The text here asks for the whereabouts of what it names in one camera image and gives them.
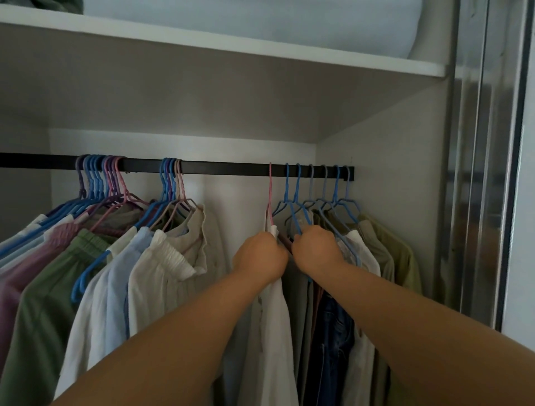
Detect person's right forearm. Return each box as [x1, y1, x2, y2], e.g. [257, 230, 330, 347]
[313, 257, 535, 406]

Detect pale blue folded quilt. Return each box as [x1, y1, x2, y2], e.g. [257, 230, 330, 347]
[81, 0, 425, 59]

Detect black closet rod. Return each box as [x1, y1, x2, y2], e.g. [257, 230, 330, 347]
[0, 152, 355, 183]

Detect white wardrobe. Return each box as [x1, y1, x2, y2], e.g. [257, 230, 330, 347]
[0, 0, 460, 406]

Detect person's right hand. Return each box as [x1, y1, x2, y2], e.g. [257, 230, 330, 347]
[291, 225, 347, 277]

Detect row of coloured plastic hangers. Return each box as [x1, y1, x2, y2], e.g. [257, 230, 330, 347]
[0, 153, 364, 304]

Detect crumpled green grey clothes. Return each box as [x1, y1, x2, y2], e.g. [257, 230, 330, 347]
[0, 0, 84, 16]

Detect person's left hand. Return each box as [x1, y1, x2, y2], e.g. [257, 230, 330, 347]
[232, 231, 290, 285]

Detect white wardrobe shelf board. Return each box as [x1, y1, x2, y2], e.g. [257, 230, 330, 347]
[0, 4, 450, 145]

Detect person's left forearm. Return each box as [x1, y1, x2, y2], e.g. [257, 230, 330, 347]
[50, 272, 279, 406]

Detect white sliding door silver frame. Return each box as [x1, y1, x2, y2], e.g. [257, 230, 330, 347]
[439, 0, 535, 352]

